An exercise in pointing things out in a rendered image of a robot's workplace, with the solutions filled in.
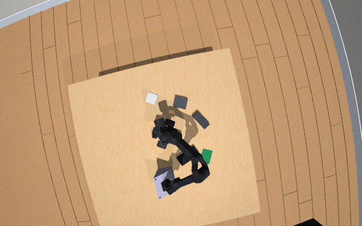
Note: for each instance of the green rectangular block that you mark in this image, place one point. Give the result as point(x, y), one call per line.
point(207, 154)

